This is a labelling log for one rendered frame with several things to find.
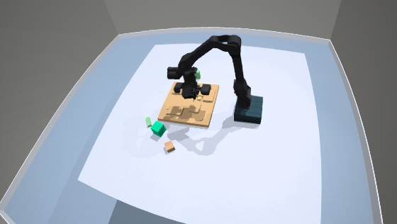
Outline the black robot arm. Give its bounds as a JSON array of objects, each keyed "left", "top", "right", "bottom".
[{"left": 167, "top": 35, "right": 252, "bottom": 109}]

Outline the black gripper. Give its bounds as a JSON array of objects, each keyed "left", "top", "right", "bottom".
[{"left": 174, "top": 76, "right": 211, "bottom": 100}]

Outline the small tan cube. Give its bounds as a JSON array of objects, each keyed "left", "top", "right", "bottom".
[{"left": 164, "top": 140, "right": 175, "bottom": 153}]

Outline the tan puzzle board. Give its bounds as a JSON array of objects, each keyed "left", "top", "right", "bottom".
[{"left": 157, "top": 82, "right": 220, "bottom": 128}]

